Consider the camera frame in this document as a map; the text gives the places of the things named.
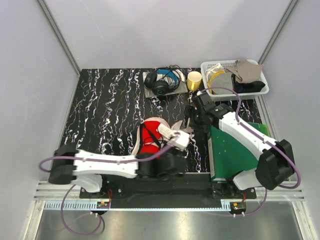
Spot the red bra with black straps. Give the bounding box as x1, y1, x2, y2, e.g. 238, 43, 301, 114
131, 117, 171, 155

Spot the green binder folder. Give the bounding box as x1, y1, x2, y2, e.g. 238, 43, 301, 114
207, 126, 258, 182

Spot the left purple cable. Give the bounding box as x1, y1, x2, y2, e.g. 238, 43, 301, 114
39, 133, 181, 236

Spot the beige cloth in basket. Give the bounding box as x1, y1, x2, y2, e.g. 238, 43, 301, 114
227, 58, 264, 84

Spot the grey book under headphones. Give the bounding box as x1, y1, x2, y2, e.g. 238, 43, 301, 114
142, 71, 188, 98

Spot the yellow cloth in basket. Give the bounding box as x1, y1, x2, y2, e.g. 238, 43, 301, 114
205, 70, 229, 95

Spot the black over-ear headphones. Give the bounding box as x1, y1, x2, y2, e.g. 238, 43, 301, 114
143, 65, 186, 97

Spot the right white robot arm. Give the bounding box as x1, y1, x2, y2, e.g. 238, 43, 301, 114
180, 92, 301, 199

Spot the white plastic basket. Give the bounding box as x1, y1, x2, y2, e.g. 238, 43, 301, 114
200, 59, 269, 102

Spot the white packet in basket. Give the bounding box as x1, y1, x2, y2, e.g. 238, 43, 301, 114
205, 62, 225, 78

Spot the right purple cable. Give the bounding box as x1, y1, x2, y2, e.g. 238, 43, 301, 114
199, 86, 302, 217

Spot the yellow mug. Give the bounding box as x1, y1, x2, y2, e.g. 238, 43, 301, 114
187, 71, 202, 92

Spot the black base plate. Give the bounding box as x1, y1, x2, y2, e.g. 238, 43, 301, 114
79, 173, 257, 209

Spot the black cloth in basket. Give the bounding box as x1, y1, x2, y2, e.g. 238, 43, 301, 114
233, 80, 266, 94

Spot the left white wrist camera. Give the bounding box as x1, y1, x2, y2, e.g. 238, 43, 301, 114
168, 130, 190, 152

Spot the grey cloth in basket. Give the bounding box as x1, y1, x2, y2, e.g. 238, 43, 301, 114
210, 72, 234, 95

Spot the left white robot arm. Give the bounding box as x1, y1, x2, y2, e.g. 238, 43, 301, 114
48, 145, 187, 198

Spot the purple cable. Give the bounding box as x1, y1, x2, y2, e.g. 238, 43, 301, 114
199, 86, 302, 217
39, 133, 181, 236

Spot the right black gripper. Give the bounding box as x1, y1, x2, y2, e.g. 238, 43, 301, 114
179, 104, 208, 134

